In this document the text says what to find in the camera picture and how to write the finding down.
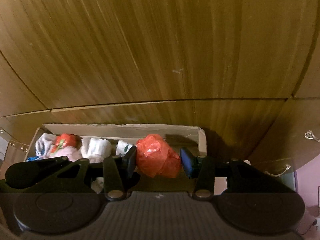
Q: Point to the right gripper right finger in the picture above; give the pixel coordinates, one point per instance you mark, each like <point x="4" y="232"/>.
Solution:
<point x="195" y="168"/>

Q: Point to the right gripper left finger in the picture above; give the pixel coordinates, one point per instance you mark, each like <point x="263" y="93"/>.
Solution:
<point x="119" y="174"/>

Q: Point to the white purple patterned sock bundle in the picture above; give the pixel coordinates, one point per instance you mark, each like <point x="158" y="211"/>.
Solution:
<point x="123" y="148"/>

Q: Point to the pink fluffy plush toy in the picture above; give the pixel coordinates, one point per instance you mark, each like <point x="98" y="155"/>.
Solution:
<point x="70" y="152"/>

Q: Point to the large white bundle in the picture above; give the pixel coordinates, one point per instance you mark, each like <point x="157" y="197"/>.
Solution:
<point x="95" y="149"/>

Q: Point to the white blue striped sock bundle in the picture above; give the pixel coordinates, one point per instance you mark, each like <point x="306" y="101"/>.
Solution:
<point x="44" y="144"/>

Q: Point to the orange bag with green tie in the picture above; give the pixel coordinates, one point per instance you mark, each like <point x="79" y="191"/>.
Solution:
<point x="65" y="140"/>

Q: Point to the small orange plastic bag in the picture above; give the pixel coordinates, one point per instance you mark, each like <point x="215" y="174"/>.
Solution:
<point x="155" y="157"/>

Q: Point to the brown cardboard box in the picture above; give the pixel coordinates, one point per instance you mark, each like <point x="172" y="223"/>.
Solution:
<point x="177" y="136"/>

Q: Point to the wooden wardrobe with drawers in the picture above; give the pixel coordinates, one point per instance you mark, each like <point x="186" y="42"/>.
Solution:
<point x="245" y="71"/>

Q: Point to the lower metal drawer handle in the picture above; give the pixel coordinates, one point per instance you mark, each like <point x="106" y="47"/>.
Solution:
<point x="278" y="172"/>

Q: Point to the metal drawer handle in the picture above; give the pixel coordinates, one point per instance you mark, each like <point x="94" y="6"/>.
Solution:
<point x="278" y="172"/>
<point x="310" y="135"/>

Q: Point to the upper metal drawer handle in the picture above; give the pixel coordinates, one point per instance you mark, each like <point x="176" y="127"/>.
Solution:
<point x="310" y="135"/>

